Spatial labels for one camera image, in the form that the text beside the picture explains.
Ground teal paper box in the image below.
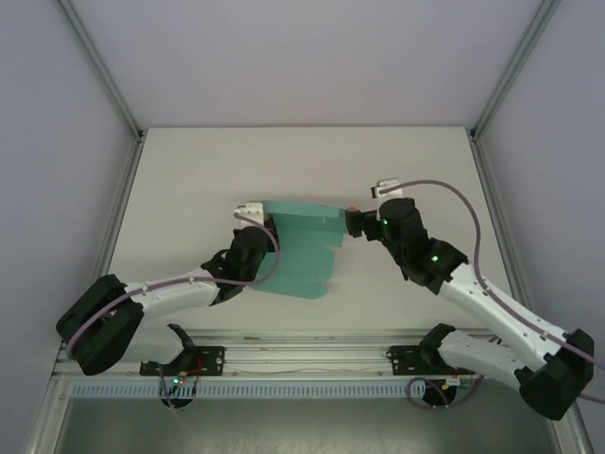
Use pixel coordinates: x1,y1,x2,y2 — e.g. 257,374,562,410
250,199,349,302

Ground grey metal sheet panel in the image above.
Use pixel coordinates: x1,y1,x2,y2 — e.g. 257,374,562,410
51,396,563,454

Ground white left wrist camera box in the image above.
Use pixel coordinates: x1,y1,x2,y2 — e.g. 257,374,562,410
233,201,266,224

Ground aluminium table side rail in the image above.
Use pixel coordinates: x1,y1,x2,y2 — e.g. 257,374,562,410
470,130,595,454
26,130,146,454

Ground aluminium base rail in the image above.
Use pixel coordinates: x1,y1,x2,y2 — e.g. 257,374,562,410
51,328,566,379

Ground grey slotted cable duct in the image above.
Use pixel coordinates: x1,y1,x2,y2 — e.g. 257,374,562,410
69,381,429,399

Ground black round cable grommet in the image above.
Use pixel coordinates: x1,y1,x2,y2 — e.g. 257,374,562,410
160,394,195,410
420,377,458,409

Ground aluminium frame post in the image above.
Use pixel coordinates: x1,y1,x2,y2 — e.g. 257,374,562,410
56,0,146,141
470,0,563,141

